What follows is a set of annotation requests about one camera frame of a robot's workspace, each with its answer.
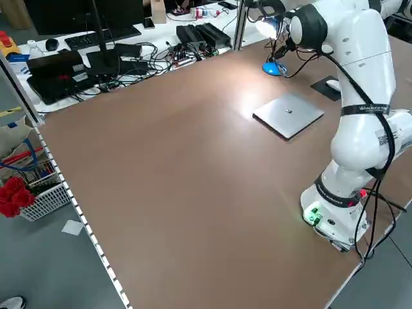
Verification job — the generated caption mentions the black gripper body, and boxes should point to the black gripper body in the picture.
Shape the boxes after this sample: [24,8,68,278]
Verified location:
[273,37,297,61]
[257,0,286,19]

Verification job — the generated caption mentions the blue desk lamp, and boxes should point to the blue desk lamp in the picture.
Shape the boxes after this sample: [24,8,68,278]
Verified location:
[256,15,288,77]

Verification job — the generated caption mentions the black mouse mat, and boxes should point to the black mouse mat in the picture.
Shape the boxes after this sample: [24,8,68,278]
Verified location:
[310,75,342,102]

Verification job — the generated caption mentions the black power supply unit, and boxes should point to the black power supply unit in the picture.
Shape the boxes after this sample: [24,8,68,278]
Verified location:
[195,22,232,46]
[176,24,207,50]

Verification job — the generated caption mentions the silver closed laptop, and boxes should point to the silver closed laptop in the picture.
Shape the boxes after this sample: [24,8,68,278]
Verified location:
[252,91,325,141]

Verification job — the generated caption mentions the brown cardboard box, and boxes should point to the brown cardboard box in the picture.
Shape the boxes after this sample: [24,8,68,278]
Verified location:
[150,0,167,24]

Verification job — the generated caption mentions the black keyboard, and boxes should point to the black keyboard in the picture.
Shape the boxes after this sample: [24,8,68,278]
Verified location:
[64,24,142,51]

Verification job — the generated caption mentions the black monitor stand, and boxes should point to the black monitor stand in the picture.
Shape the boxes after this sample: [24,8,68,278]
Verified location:
[86,0,122,77]

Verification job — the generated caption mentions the black computer monitor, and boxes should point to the black computer monitor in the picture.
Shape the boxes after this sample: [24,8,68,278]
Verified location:
[24,0,145,36]

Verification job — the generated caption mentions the black flat case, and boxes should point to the black flat case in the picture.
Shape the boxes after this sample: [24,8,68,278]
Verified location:
[25,50,99,106]

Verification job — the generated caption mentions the white plastic bottle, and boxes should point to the white plastic bottle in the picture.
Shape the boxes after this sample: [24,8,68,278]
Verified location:
[26,39,42,60]

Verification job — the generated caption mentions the white paper sheet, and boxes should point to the white paper sheet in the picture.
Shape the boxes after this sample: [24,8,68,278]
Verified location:
[61,219,84,236]

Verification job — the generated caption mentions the white plastic basket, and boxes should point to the white plastic basket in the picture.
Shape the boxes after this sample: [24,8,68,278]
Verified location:
[19,160,73,223]

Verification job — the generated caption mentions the white tote bag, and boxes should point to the white tote bag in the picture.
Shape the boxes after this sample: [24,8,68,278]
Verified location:
[0,115,44,162]

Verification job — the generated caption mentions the red artificial flowers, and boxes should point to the red artificial flowers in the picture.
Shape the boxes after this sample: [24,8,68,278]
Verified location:
[0,176,36,219]

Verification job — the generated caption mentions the person's foot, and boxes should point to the person's foot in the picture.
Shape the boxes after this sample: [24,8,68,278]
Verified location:
[0,295,28,309]

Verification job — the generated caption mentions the black lamp power cable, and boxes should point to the black lamp power cable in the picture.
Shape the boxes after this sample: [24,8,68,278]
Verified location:
[264,31,286,64]

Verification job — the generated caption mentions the aluminium frame post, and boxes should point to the aluminium frame post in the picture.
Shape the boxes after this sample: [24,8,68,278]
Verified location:
[232,0,251,52]
[0,51,46,126]

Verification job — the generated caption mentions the circuit board with wires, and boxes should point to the circuit board with wires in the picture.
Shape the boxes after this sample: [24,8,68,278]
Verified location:
[165,41,221,70]

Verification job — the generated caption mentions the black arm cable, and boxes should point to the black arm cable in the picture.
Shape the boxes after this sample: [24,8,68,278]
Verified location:
[278,0,407,261]

